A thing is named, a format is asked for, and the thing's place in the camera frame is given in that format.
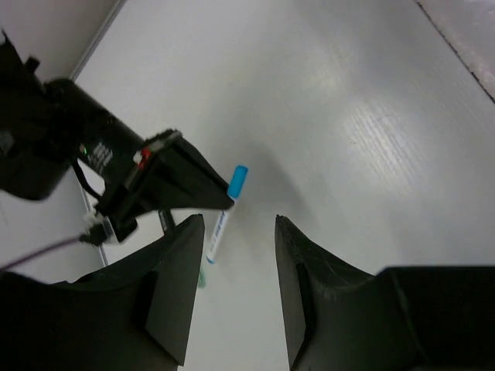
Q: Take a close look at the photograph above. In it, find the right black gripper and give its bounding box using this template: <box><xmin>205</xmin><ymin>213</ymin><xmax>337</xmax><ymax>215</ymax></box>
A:
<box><xmin>94</xmin><ymin>129</ymin><xmax>234</xmax><ymax>243</ymax></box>

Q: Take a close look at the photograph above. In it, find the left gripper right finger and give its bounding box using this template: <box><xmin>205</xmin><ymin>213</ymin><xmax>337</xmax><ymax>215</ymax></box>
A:
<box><xmin>275</xmin><ymin>216</ymin><xmax>494</xmax><ymax>370</ymax></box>

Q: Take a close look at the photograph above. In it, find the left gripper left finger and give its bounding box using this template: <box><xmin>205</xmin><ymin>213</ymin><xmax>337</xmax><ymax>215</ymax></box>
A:
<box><xmin>1</xmin><ymin>214</ymin><xmax>204</xmax><ymax>370</ymax></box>

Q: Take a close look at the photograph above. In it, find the black yellow highlighter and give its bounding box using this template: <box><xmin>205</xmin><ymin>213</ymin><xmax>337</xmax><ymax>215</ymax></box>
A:
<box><xmin>158</xmin><ymin>209</ymin><xmax>176</xmax><ymax>235</ymax></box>

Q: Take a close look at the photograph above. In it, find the white pen blue cap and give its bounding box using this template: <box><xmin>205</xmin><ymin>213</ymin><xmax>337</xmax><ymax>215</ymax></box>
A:
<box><xmin>204</xmin><ymin>165</ymin><xmax>249</xmax><ymax>266</ymax></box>

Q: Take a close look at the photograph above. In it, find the pale green highlighter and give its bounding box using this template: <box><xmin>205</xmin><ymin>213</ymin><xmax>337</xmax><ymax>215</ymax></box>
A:
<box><xmin>197</xmin><ymin>267</ymin><xmax>207</xmax><ymax>289</ymax></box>

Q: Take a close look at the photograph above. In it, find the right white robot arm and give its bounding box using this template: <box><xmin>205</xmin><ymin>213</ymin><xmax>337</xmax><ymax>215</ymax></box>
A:
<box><xmin>1</xmin><ymin>39</ymin><xmax>234</xmax><ymax>245</ymax></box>

